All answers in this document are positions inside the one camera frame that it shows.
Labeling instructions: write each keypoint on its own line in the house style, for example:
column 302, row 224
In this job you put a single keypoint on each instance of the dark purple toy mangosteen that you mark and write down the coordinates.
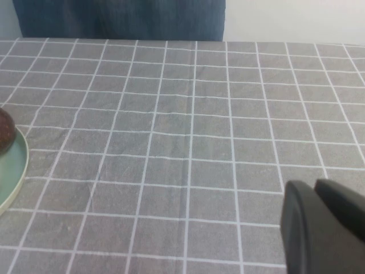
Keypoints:
column 5, row 131

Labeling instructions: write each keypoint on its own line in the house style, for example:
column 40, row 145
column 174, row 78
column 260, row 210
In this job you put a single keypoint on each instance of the blue denim jeans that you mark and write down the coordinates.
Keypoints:
column 114, row 20

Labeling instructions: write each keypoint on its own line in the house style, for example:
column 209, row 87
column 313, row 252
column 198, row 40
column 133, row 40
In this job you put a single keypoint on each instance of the grey checked tablecloth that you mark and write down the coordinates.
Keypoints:
column 171, row 142

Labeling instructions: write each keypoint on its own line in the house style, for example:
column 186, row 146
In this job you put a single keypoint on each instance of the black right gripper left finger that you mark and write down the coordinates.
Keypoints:
column 308, row 234

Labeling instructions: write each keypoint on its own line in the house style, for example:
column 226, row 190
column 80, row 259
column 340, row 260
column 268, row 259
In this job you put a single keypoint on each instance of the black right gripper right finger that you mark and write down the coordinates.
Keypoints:
column 345, row 205

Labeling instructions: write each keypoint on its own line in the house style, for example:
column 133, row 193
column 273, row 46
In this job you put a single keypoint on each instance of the light green round plate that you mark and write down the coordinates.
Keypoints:
column 14, row 174

